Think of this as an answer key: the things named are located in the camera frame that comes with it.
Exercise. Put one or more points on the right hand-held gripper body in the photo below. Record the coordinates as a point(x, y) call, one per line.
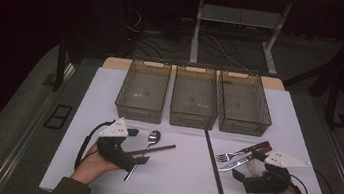
point(271, 182)

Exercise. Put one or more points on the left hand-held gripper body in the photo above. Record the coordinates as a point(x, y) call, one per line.
point(113, 153)

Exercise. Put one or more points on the translucent grey plastic bin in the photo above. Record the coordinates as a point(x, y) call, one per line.
point(242, 106)
point(194, 101)
point(142, 94)

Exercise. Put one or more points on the black upright stand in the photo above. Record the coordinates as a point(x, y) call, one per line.
point(60, 65)
point(332, 104)

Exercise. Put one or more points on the person's left hand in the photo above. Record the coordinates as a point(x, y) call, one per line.
point(91, 168)

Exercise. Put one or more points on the black rectangular floor frame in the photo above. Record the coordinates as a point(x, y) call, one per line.
point(58, 117)

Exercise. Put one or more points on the silver metal spoon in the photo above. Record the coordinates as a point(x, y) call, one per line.
point(154, 137)

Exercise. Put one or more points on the white desk with metal legs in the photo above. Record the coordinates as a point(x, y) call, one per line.
point(196, 29)

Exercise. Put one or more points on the brown wooden chopstick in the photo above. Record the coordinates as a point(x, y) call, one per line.
point(156, 149)
point(161, 148)

